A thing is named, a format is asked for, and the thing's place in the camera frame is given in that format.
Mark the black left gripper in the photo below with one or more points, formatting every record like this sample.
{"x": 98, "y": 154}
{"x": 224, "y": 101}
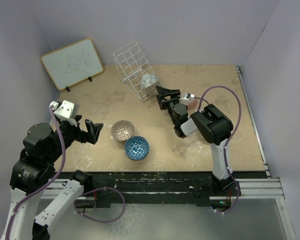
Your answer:
{"x": 82, "y": 135}

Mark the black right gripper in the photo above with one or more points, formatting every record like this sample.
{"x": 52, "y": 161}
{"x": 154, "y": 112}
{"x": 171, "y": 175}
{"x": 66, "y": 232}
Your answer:
{"x": 164, "y": 93}

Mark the black floral pattern bowl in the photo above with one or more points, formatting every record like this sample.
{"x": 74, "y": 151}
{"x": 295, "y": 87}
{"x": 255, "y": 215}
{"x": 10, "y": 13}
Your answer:
{"x": 147, "y": 80}

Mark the brown lattice pattern bowl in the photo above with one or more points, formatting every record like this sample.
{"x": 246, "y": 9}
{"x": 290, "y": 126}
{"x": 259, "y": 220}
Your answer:
{"x": 122, "y": 130}

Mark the white wire dish rack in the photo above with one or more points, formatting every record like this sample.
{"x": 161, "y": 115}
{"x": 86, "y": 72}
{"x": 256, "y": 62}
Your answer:
{"x": 132, "y": 64}

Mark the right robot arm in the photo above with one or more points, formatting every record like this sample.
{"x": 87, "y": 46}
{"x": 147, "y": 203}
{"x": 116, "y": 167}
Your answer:
{"x": 214, "y": 126}

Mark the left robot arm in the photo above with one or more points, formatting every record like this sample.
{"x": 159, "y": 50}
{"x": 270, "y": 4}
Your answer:
{"x": 42, "y": 147}

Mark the blue triangle pattern bowl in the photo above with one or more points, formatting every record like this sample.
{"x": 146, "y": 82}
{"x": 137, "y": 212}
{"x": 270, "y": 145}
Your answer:
{"x": 136, "y": 148}

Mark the yellow framed whiteboard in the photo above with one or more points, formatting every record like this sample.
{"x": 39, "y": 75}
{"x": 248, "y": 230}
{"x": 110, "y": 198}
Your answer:
{"x": 72, "y": 64}

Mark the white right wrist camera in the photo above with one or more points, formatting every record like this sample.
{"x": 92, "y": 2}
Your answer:
{"x": 187, "y": 97}

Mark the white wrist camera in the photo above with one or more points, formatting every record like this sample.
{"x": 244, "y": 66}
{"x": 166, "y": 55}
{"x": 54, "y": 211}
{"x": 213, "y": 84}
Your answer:
{"x": 187, "y": 97}
{"x": 66, "y": 111}

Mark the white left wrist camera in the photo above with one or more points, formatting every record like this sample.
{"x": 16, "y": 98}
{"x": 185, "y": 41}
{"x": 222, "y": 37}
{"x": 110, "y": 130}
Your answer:
{"x": 66, "y": 111}

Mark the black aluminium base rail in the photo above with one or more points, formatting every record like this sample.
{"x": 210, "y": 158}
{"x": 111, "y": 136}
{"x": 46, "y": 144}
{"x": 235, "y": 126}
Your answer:
{"x": 180, "y": 187}

